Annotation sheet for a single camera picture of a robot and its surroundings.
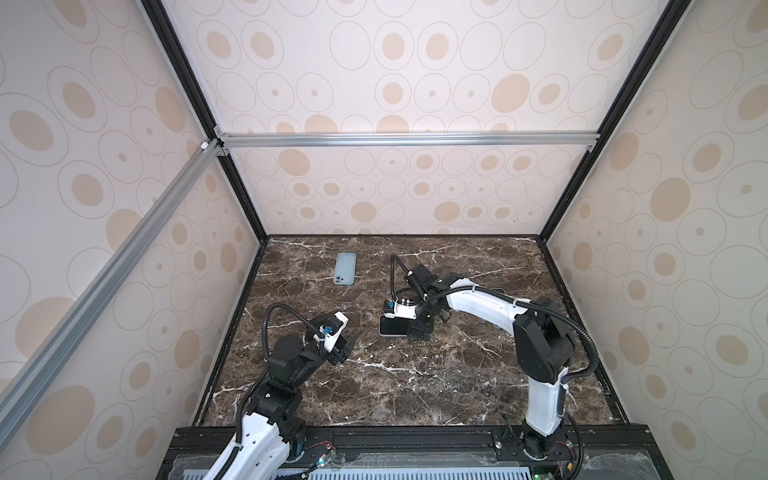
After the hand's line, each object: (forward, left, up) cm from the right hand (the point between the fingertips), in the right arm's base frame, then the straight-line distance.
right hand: (413, 321), depth 92 cm
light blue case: (+24, +24, -3) cm, 34 cm away
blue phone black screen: (-7, +6, +9) cm, 13 cm away
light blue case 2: (-7, +6, +9) cm, 13 cm away
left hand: (-8, +16, +16) cm, 24 cm away
